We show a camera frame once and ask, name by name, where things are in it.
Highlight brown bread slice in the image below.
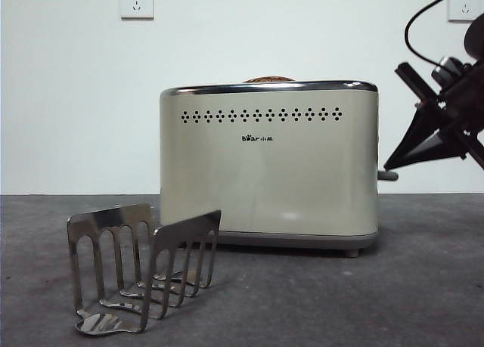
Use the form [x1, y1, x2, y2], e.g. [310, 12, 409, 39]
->
[241, 76, 294, 84]

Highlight cream toaster with steel top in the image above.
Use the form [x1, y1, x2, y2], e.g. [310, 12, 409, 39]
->
[158, 79, 380, 258]

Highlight stainless steel toast rack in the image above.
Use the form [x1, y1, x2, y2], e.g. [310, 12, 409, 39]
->
[67, 202, 222, 336]

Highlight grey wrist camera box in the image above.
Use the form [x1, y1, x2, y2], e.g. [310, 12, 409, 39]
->
[431, 55, 465, 86]

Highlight black camera cable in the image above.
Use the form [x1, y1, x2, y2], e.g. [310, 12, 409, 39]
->
[404, 0, 476, 69]

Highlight white wall socket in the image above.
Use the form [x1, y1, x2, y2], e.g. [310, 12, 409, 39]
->
[447, 0, 476, 23]
[120, 0, 155, 21]

